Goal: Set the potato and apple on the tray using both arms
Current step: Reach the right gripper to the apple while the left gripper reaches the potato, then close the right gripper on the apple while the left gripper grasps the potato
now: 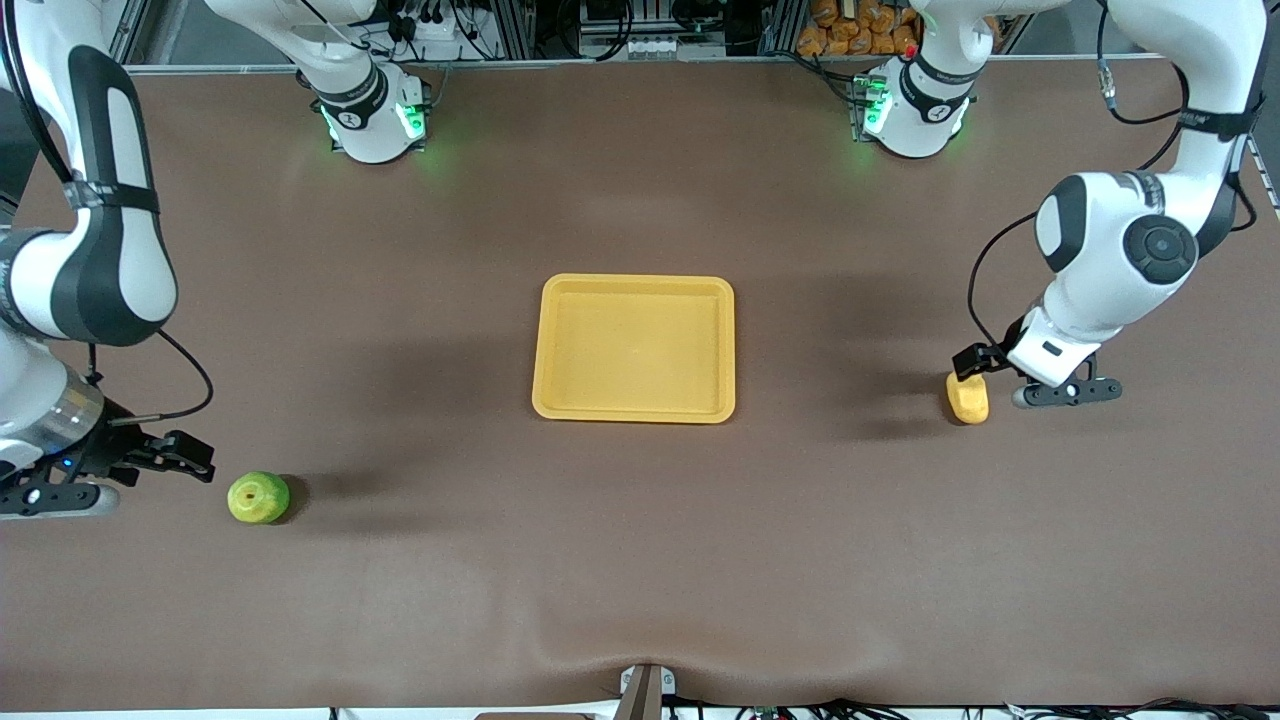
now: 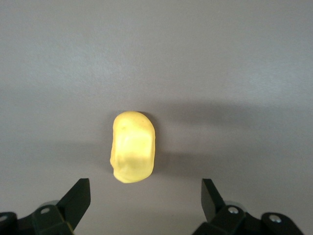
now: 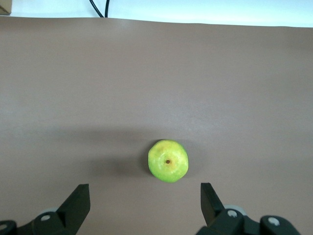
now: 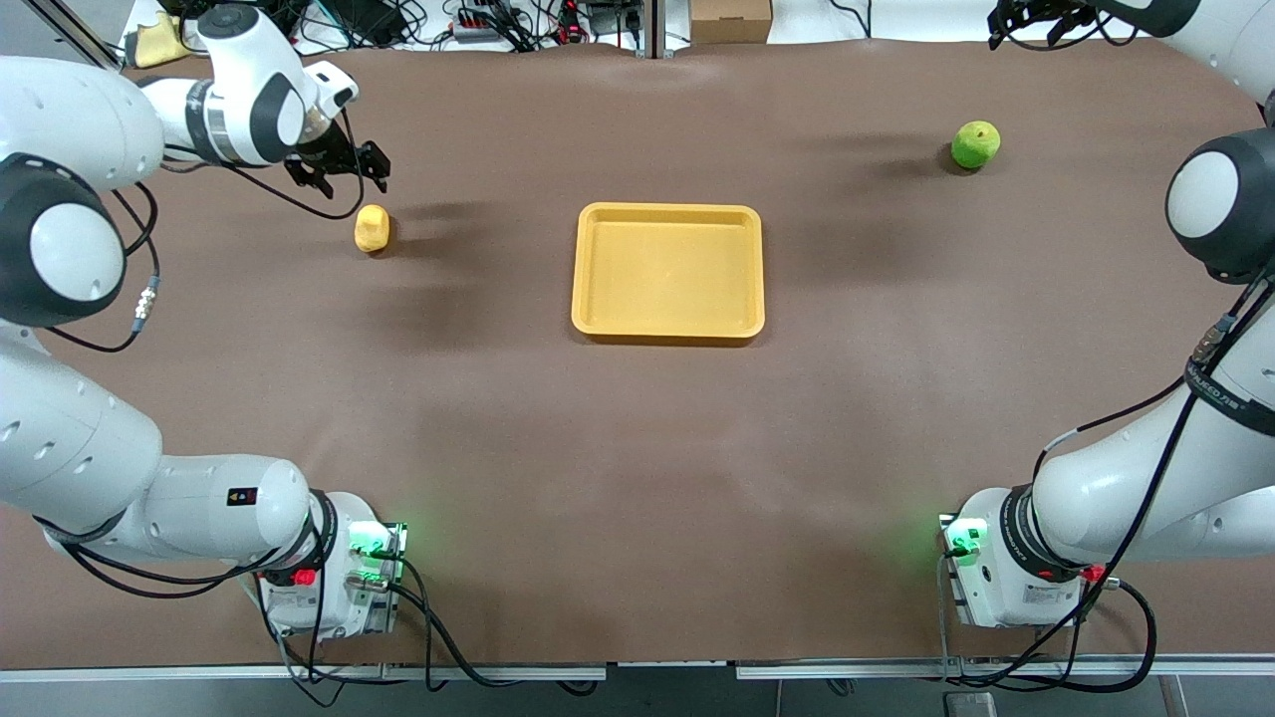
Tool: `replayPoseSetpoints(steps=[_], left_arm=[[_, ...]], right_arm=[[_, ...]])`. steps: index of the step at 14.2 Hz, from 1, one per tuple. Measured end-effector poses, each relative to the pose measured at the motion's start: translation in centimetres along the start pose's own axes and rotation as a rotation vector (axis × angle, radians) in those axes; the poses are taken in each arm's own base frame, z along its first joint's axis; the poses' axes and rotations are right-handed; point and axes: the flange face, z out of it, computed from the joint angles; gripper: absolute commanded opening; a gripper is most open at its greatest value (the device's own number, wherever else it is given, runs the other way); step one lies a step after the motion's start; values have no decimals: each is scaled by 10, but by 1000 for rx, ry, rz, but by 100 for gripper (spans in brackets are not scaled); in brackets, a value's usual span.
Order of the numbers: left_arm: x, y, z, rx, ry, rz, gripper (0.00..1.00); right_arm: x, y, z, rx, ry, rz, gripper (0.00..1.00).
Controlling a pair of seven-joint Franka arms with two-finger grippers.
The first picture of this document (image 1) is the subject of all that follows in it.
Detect yellow potato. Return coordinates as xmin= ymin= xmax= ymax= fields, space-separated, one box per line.
xmin=946 ymin=372 xmax=990 ymax=426

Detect green apple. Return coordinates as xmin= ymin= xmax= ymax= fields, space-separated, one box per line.
xmin=227 ymin=471 xmax=292 ymax=525

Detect yellow plastic tray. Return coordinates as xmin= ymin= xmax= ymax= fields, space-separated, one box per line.
xmin=531 ymin=273 xmax=737 ymax=425

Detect pile of orange bread rolls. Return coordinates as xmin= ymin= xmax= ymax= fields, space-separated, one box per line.
xmin=797 ymin=0 xmax=921 ymax=57

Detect brown table mat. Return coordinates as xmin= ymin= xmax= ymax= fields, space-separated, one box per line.
xmin=0 ymin=55 xmax=1280 ymax=713

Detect white power strip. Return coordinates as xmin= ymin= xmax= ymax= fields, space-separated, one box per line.
xmin=395 ymin=0 xmax=481 ymax=43

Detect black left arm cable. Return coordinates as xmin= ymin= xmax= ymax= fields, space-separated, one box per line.
xmin=966 ymin=0 xmax=1261 ymax=351

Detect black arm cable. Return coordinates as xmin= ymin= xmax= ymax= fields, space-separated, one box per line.
xmin=966 ymin=0 xmax=1261 ymax=351
xmin=0 ymin=0 xmax=215 ymax=427

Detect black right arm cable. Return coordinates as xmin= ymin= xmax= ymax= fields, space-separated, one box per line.
xmin=0 ymin=0 xmax=215 ymax=427

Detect aluminium frame post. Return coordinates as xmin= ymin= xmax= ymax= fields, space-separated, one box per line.
xmin=765 ymin=0 xmax=806 ymax=56
xmin=495 ymin=0 xmax=536 ymax=59

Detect grey metal camera mount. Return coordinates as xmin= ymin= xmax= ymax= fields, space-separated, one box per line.
xmin=613 ymin=663 xmax=677 ymax=720

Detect aluminium table edge rail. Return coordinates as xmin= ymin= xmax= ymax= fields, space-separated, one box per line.
xmin=125 ymin=55 xmax=1166 ymax=76

